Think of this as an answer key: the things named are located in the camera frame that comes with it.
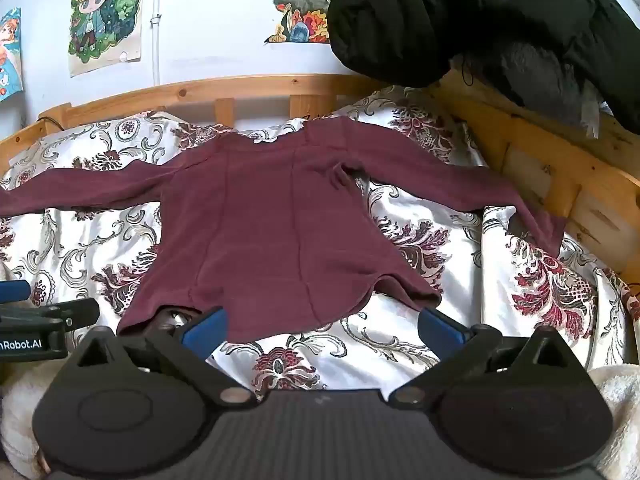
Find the maroon long-sleeve shirt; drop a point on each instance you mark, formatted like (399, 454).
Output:
(260, 220)

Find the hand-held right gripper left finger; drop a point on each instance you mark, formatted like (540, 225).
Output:
(205, 334)

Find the black padded jacket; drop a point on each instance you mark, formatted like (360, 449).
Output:
(450, 15)

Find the orange-haired cartoon character poster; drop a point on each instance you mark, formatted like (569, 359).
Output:
(9, 55)

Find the grey furry cloth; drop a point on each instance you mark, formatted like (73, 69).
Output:
(535, 75)

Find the white floral satin blanket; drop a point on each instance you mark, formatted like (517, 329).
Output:
(480, 285)

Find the wooden bed frame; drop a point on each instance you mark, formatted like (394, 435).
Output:
(550, 160)

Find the white wall pipe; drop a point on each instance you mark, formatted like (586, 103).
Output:
(157, 45)

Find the colourful landscape drawing poster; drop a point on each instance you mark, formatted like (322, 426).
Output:
(300, 5)

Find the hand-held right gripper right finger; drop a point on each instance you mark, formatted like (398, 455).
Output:
(440, 334)

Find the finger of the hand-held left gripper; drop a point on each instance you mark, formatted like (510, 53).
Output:
(45, 312)
(15, 291)

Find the blond cartoon character poster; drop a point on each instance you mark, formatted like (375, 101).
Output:
(102, 15)

